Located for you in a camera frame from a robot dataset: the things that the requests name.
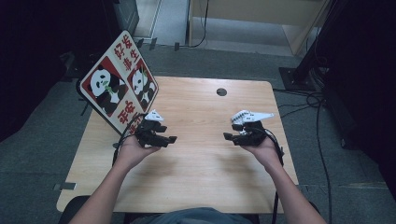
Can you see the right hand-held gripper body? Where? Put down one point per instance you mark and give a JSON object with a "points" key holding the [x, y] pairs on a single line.
{"points": [[253, 135]]}

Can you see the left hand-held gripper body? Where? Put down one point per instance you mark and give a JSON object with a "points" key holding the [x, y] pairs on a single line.
{"points": [[146, 133]]}

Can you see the white knitted cloth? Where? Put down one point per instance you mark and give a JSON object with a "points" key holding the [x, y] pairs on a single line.
{"points": [[240, 116]]}

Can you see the panda print board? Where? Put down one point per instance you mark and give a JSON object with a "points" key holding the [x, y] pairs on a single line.
{"points": [[106, 84]]}

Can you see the person's right hand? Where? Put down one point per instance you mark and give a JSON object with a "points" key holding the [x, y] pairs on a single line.
{"points": [[267, 154]]}

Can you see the person's left hand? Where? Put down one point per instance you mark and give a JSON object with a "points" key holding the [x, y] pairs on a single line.
{"points": [[132, 154]]}

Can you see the black metal stand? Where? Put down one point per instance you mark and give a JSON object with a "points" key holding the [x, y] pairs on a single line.
{"points": [[306, 62]]}

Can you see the grey tape strip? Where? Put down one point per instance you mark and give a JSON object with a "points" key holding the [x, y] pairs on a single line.
{"points": [[65, 186]]}

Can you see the black stand base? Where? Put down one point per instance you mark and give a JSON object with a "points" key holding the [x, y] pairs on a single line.
{"points": [[71, 67]]}

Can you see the light wooden cabinet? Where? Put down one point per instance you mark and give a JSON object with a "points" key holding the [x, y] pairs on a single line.
{"points": [[249, 12]]}

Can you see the black cabinet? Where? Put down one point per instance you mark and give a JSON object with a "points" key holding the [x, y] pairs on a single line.
{"points": [[126, 14]]}

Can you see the dark curtain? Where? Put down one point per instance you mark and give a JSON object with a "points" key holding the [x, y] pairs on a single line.
{"points": [[37, 56], [367, 93]]}

